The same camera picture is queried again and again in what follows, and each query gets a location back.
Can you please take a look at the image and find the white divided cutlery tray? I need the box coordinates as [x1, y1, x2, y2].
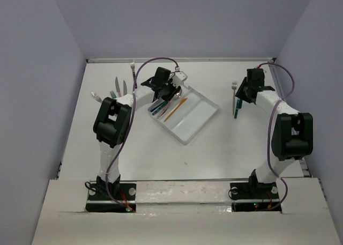
[147, 86, 219, 145]

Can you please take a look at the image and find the teal plastic fork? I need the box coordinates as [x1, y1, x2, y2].
[110, 91, 116, 99]

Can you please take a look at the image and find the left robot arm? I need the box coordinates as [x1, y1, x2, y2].
[93, 67, 187, 199]

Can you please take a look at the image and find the pink handled knife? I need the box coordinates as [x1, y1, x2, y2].
[115, 77, 122, 97]
[123, 80, 128, 95]

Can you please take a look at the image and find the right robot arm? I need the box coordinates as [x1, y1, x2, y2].
[236, 68, 313, 198]

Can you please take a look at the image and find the pink handled knife right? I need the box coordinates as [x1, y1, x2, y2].
[123, 80, 128, 95]

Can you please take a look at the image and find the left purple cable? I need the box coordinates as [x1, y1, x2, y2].
[106, 57, 181, 211]

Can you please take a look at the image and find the pink handled silver spoon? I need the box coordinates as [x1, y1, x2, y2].
[156, 90, 182, 119]

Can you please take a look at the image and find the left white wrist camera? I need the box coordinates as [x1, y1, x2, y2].
[171, 71, 188, 87]

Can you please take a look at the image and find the orange plastic knife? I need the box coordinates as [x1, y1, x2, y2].
[164, 98, 188, 122]

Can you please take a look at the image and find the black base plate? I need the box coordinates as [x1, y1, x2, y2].
[228, 182, 281, 212]
[85, 181, 137, 213]

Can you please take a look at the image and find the pink handled knife left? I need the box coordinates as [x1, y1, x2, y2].
[115, 77, 122, 97]

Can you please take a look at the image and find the all silver fork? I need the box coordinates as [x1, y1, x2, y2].
[232, 81, 237, 116]

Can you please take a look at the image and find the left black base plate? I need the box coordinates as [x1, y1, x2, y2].
[85, 181, 137, 213]

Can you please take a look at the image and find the black handled silver fork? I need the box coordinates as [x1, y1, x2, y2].
[130, 59, 137, 89]

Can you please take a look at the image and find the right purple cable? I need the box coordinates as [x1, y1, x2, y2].
[257, 62, 296, 211]

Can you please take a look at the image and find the purple cable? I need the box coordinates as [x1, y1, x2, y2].
[106, 57, 181, 211]
[257, 62, 296, 211]

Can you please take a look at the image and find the pink handled silver fork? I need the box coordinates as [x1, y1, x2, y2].
[91, 92, 102, 103]

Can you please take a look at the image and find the teal handled silver fork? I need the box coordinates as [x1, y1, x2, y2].
[234, 99, 242, 119]

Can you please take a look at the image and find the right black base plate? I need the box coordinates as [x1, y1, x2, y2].
[228, 182, 281, 212]

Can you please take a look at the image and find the teal handled silver spoon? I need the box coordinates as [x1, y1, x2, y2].
[152, 101, 168, 116]

